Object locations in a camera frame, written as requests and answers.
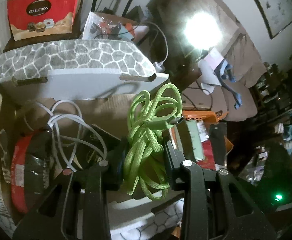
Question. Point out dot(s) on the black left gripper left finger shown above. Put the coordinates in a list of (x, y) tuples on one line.
[(116, 160)]

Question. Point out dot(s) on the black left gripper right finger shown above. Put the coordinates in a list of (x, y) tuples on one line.
[(175, 164)]

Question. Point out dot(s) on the cardboard box with white flaps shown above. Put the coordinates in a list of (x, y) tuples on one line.
[(85, 119)]

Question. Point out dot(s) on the red snack packet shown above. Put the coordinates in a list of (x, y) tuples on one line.
[(30, 169)]

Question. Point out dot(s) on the black sleeve in basket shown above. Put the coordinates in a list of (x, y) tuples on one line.
[(217, 134)]

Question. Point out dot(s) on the orange plastic basket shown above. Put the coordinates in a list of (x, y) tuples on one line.
[(180, 135)]

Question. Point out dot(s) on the white curved device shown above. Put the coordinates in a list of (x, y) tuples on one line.
[(208, 79)]

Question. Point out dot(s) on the dark wooden nightstand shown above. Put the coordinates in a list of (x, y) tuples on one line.
[(182, 72)]

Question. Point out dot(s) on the brown sofa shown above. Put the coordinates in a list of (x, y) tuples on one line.
[(236, 47)]

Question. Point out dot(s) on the pink box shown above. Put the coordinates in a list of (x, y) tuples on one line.
[(214, 58)]

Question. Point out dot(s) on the bright lamp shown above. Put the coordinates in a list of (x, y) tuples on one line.
[(202, 31)]

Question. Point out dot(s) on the clear bag of items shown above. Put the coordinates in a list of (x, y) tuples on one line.
[(108, 27)]

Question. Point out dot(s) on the red collection gift box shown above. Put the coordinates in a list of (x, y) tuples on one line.
[(33, 18)]

